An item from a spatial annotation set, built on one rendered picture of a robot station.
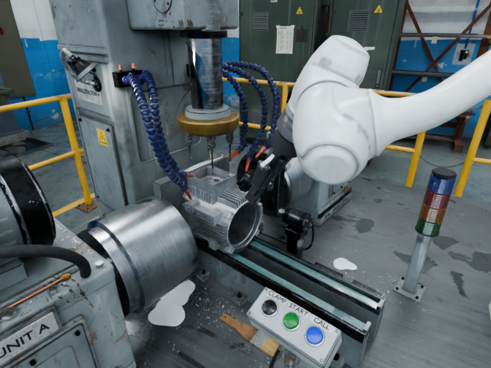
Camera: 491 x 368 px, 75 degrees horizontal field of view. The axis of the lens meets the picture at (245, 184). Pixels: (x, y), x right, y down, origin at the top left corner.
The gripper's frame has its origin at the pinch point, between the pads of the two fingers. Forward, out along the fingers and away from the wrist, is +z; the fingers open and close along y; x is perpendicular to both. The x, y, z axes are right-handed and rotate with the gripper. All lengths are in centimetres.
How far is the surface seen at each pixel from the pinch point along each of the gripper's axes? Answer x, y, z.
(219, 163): -22.2, -16.0, 18.6
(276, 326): 25.6, 21.5, -0.3
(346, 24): -123, -310, 26
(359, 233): 28, -56, 28
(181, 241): -2.4, 19.0, 10.9
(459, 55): -32, -519, 19
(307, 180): 1.3, -38.8, 14.2
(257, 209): -0.7, -13.2, 17.3
